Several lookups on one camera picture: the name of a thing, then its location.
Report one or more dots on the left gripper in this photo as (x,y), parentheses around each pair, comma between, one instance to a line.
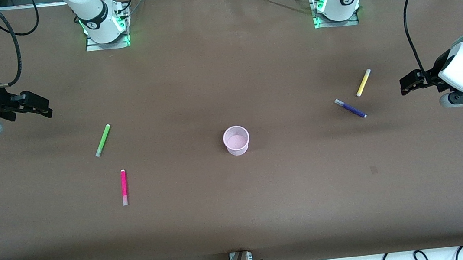
(431,75)

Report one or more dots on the purple marker pen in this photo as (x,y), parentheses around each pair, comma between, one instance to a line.
(351,109)

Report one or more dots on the pink highlighter pen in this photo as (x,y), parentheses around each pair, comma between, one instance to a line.
(124,186)

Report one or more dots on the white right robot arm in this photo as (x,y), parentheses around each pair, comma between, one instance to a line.
(96,14)

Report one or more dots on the pink mesh pen holder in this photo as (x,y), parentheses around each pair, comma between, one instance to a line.
(237,142)

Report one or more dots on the yellow highlighter pen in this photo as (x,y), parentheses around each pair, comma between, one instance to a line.
(363,83)

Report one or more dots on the green highlighter pen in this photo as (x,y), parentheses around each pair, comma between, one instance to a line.
(103,140)

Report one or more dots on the brown table mat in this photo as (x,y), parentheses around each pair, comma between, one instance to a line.
(241,211)

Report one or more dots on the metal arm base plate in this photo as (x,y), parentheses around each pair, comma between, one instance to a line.
(93,48)
(352,23)

